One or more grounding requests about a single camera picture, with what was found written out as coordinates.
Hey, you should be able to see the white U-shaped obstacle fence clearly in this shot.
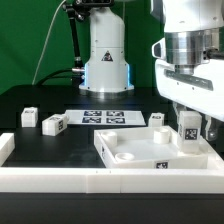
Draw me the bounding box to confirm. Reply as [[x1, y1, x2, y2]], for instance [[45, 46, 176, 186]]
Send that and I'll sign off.
[[0, 133, 224, 193]]

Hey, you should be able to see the white square tabletop part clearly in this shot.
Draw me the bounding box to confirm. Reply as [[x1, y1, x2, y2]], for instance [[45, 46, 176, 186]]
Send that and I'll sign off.
[[94, 126, 208, 169]]

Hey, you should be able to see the black camera stand pole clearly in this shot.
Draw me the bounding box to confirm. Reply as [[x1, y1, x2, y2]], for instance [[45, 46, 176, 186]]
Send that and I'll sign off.
[[62, 0, 116, 89]]

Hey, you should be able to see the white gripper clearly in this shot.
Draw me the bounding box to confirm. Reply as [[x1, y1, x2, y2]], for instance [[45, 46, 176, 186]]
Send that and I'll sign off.
[[152, 38, 224, 141]]

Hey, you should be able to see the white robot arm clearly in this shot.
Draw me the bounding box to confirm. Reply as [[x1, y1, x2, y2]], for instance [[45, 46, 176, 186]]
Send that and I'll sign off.
[[80, 0, 224, 140]]

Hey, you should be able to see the black cable bundle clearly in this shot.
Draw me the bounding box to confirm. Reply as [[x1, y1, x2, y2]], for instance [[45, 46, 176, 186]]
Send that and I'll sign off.
[[35, 68, 83, 88]]

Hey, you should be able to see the grey cable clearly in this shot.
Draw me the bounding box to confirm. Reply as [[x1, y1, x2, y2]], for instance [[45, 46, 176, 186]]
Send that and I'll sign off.
[[31, 0, 68, 86]]

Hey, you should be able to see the white sheet with tags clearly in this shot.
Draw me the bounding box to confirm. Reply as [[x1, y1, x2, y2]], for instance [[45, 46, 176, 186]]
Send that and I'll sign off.
[[65, 110, 145, 126]]

